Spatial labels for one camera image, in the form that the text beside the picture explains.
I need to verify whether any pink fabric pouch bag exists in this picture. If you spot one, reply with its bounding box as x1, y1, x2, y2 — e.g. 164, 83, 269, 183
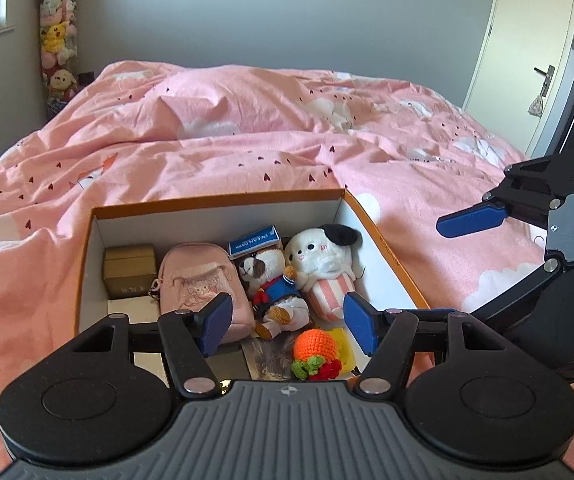
150, 243, 255, 344

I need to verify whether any yellow plastic packet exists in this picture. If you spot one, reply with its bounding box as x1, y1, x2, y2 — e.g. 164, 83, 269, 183
328, 327, 361, 378

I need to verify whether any black door handle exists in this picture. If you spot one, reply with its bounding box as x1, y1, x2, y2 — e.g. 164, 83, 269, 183
534, 65, 556, 99

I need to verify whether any dark picture card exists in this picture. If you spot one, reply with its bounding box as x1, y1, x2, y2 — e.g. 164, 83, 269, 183
240, 333, 297, 382

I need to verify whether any white cat plush striped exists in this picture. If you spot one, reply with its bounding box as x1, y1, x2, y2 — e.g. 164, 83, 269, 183
284, 224, 360, 322

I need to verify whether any pink heart-print duvet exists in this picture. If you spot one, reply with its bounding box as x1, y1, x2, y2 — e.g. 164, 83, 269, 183
0, 62, 574, 479

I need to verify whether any blue card pack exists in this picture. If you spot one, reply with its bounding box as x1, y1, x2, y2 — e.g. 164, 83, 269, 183
227, 226, 281, 260

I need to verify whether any white bedroom door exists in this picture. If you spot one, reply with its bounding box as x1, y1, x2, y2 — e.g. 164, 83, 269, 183
464, 0, 574, 157

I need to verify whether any orange crochet carrot toy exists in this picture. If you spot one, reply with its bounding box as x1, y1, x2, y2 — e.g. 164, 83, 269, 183
290, 328, 342, 382

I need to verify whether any gold jewelry box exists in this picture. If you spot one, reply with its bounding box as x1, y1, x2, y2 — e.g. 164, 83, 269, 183
102, 245, 158, 299

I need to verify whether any white small box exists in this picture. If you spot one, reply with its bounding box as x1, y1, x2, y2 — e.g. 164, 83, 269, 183
107, 296, 160, 324

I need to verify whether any brown white dog plush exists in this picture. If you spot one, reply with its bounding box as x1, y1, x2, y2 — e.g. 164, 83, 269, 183
236, 247, 310, 340

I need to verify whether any orange cardboard storage box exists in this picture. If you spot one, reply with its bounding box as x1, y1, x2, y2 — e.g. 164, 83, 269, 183
78, 190, 426, 380

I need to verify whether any hanging plush toy organizer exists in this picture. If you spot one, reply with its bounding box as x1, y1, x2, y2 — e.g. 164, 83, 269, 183
38, 0, 80, 119

